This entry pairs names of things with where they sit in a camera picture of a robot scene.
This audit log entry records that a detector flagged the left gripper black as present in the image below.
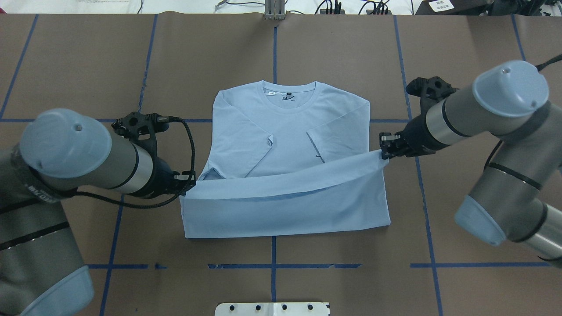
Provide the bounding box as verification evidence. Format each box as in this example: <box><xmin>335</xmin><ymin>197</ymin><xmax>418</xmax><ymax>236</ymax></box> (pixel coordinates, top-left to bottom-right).
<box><xmin>145</xmin><ymin>158</ymin><xmax>196</xmax><ymax>199</ymax></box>

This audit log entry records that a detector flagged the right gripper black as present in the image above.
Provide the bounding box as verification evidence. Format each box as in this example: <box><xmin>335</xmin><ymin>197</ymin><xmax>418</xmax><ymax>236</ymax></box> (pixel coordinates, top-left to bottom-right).
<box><xmin>379</xmin><ymin>115</ymin><xmax>437</xmax><ymax>160</ymax></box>

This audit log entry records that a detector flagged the light blue t-shirt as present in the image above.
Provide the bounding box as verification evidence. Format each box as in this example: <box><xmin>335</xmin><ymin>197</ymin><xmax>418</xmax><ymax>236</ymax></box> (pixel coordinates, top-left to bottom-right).
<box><xmin>180</xmin><ymin>81</ymin><xmax>391</xmax><ymax>239</ymax></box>

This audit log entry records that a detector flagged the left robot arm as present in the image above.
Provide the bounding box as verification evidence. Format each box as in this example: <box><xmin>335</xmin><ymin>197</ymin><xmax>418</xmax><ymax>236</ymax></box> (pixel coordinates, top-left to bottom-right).
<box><xmin>1</xmin><ymin>108</ymin><xmax>195</xmax><ymax>316</ymax></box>

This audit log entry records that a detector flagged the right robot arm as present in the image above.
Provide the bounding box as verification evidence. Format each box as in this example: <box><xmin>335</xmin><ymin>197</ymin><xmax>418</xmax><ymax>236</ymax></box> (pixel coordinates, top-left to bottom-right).
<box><xmin>379</xmin><ymin>55</ymin><xmax>561</xmax><ymax>268</ymax></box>

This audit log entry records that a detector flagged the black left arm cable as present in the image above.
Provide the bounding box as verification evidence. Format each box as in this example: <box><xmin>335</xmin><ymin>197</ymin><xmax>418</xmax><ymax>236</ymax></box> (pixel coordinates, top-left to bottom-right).
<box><xmin>61</xmin><ymin>116</ymin><xmax>197</xmax><ymax>209</ymax></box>

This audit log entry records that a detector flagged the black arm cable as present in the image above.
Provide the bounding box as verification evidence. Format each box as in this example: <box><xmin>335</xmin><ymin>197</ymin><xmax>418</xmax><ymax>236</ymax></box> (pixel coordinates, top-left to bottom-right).
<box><xmin>535</xmin><ymin>54</ymin><xmax>562</xmax><ymax>72</ymax></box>
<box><xmin>61</xmin><ymin>116</ymin><xmax>197</xmax><ymax>209</ymax></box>

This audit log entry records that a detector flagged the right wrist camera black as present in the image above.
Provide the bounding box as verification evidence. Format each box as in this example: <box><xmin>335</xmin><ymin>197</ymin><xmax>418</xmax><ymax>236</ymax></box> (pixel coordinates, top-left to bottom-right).
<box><xmin>406</xmin><ymin>76</ymin><xmax>459</xmax><ymax>116</ymax></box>

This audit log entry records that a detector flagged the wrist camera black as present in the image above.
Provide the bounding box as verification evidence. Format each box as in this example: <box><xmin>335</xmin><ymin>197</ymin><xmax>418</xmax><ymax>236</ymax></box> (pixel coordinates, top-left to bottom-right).
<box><xmin>111</xmin><ymin>112</ymin><xmax>171</xmax><ymax>156</ymax></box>
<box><xmin>406</xmin><ymin>76</ymin><xmax>459</xmax><ymax>116</ymax></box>

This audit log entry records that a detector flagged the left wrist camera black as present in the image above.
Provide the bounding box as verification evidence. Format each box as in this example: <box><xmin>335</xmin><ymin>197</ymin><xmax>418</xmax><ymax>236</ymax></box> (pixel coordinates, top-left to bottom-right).
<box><xmin>111</xmin><ymin>112</ymin><xmax>171</xmax><ymax>156</ymax></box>

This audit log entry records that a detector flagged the white pedestal base plate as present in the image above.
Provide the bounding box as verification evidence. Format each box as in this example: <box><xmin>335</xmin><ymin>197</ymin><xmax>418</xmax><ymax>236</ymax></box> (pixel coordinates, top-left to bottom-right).
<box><xmin>214</xmin><ymin>302</ymin><xmax>331</xmax><ymax>316</ymax></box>

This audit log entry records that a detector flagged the aluminium frame post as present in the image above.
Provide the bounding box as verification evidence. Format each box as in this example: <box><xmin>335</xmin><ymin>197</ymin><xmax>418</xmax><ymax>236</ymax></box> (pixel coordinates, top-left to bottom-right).
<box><xmin>263</xmin><ymin>0</ymin><xmax>287</xmax><ymax>20</ymax></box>

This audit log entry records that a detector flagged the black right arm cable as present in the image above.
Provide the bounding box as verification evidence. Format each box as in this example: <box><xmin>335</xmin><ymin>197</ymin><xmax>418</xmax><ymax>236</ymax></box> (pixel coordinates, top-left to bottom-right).
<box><xmin>535</xmin><ymin>54</ymin><xmax>562</xmax><ymax>72</ymax></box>

